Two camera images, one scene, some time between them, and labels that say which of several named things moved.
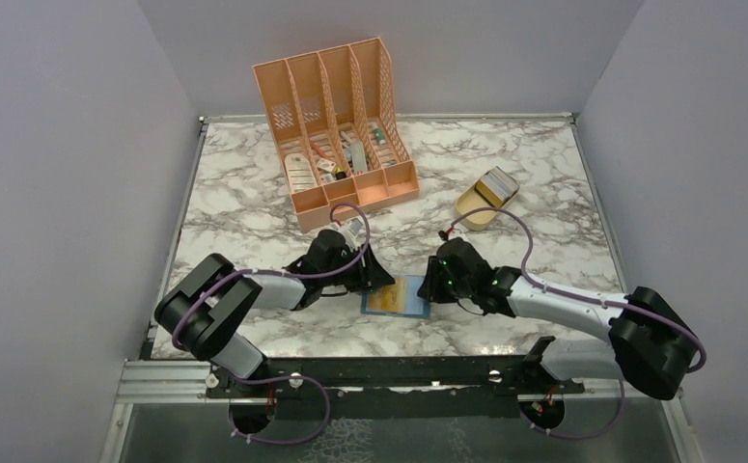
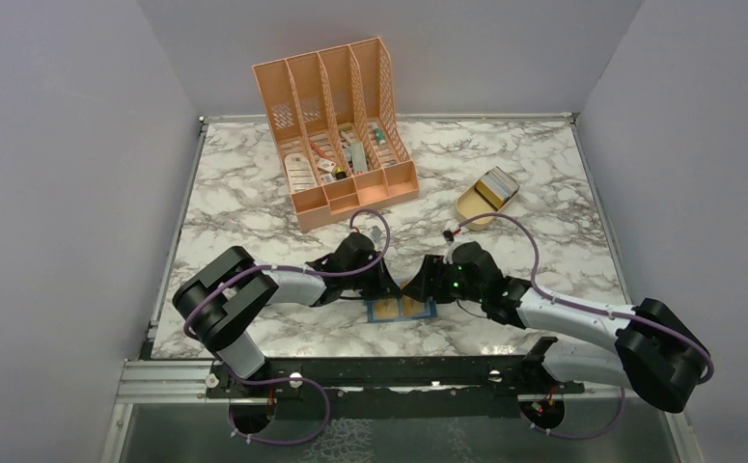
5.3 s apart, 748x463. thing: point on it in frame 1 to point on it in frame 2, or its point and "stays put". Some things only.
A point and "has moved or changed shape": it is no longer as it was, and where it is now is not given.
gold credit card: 390,298 has moved or changed shape
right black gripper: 430,288 stays put
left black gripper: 371,276 stays put
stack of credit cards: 497,186 stays put
